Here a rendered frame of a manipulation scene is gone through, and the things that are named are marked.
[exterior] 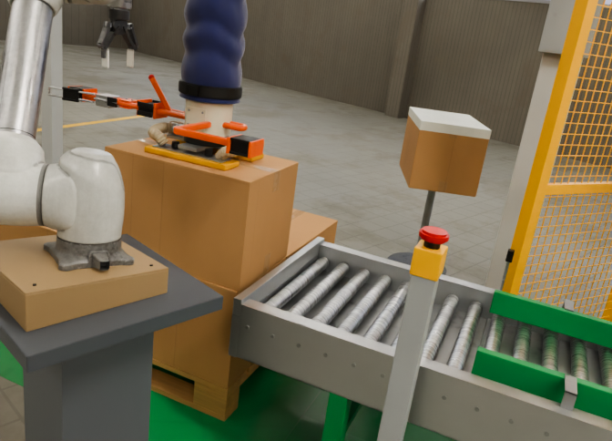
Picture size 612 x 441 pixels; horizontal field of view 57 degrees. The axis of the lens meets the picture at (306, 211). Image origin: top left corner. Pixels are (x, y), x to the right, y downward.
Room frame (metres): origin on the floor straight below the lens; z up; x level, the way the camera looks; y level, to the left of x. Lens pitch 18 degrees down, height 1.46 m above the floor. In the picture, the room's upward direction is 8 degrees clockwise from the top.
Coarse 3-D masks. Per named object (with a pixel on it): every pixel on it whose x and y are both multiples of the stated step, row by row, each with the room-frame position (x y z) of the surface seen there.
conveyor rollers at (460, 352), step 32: (288, 288) 1.85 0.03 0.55; (320, 288) 1.88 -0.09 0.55; (352, 288) 1.93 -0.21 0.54; (384, 288) 1.99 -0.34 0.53; (320, 320) 1.65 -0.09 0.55; (352, 320) 1.68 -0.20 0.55; (384, 320) 1.71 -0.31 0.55; (448, 320) 1.79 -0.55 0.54; (544, 352) 1.66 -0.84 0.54; (576, 352) 1.67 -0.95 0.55; (608, 352) 1.70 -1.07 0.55; (608, 384) 1.51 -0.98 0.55
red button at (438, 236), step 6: (426, 228) 1.26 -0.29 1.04; (432, 228) 1.27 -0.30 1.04; (438, 228) 1.27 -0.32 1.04; (420, 234) 1.24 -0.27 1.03; (426, 234) 1.23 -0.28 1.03; (432, 234) 1.22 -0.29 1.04; (438, 234) 1.23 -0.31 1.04; (444, 234) 1.23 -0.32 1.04; (426, 240) 1.23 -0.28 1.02; (432, 240) 1.22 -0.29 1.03; (438, 240) 1.22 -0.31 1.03; (444, 240) 1.22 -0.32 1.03; (426, 246) 1.24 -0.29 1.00; (432, 246) 1.23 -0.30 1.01; (438, 246) 1.24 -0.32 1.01
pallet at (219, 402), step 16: (176, 368) 1.86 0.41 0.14; (256, 368) 1.98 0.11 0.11; (160, 384) 1.91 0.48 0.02; (176, 384) 1.93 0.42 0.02; (208, 384) 1.80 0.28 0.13; (240, 384) 1.87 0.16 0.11; (176, 400) 1.85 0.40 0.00; (192, 400) 1.84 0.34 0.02; (208, 400) 1.80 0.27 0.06; (224, 400) 1.77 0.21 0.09; (224, 416) 1.77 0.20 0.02
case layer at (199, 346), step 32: (0, 224) 2.20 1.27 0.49; (320, 224) 2.60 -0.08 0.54; (288, 256) 2.16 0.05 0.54; (224, 288) 1.79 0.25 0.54; (192, 320) 1.84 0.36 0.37; (224, 320) 1.79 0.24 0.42; (160, 352) 1.89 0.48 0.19; (192, 352) 1.83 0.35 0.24; (224, 352) 1.78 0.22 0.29; (224, 384) 1.78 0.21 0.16
